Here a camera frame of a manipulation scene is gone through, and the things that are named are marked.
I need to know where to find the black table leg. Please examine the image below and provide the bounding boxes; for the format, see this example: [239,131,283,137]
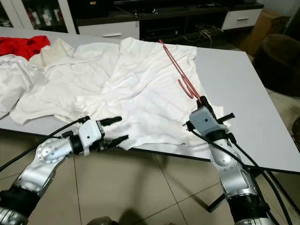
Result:
[209,190,233,214]

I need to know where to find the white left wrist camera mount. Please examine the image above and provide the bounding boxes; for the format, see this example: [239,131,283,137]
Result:
[77,120,105,155]

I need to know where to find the grey robot foot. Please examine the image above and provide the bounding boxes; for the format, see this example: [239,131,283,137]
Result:
[89,216,118,225]

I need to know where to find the crumpled red garment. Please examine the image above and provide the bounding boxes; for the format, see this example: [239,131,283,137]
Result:
[0,35,51,60]

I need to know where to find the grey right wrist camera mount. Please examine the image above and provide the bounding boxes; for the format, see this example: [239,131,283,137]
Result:
[190,107,218,136]

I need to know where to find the pink clothes hanger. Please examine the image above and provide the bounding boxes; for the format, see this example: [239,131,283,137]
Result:
[158,39,203,101]

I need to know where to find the large white shirt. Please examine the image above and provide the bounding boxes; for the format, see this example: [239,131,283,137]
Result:
[75,37,230,153]

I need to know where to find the dark TV stand white drawers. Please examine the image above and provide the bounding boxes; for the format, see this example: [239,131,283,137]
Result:
[70,0,265,43]

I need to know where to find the dark brown round seat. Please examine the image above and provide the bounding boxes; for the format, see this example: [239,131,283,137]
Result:
[253,34,300,97]

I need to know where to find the brown cardboard box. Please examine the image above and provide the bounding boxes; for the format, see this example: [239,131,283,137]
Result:
[239,8,292,52]

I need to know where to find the beige garment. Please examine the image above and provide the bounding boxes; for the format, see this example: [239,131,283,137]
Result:
[38,37,75,68]

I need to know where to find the white glass-door cabinet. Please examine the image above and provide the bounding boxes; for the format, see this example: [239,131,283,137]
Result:
[0,0,78,34]

